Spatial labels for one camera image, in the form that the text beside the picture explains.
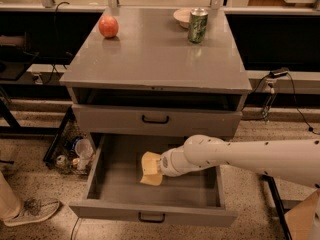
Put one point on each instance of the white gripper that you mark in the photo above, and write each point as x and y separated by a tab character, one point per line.
167	163

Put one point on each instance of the yellow sponge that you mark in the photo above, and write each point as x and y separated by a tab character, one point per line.
153	180

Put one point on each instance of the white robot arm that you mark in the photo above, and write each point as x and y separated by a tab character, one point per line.
296	161

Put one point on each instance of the closed grey top drawer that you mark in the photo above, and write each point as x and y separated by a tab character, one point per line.
183	122

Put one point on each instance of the open grey middle drawer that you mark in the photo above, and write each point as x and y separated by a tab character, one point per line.
114	190

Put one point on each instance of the grey drawer cabinet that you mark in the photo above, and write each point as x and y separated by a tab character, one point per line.
151	64

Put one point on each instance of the clear plastic cup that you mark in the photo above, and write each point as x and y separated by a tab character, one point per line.
83	149

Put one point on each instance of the black metal chair leg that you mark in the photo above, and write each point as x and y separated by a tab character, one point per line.
279	206

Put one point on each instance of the grey sneaker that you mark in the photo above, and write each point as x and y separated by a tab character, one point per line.
34	211

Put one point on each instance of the red apple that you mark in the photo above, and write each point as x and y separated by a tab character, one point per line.
108	26

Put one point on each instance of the green soda can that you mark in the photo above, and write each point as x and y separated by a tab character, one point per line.
197	25

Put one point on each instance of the beige trouser leg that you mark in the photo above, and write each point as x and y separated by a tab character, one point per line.
10	202

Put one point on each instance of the white bowl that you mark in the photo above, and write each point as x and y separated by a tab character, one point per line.
183	17

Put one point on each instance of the brown cardboard box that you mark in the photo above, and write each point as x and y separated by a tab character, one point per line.
304	219

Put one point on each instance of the black top drawer handle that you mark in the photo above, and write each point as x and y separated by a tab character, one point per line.
147	120

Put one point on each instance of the black drawer handle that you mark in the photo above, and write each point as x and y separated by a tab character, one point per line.
151	218
147	120

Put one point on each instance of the black middle drawer handle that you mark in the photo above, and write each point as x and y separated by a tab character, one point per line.
151	218

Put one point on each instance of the wire basket with trash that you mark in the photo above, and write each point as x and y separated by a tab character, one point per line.
61	154

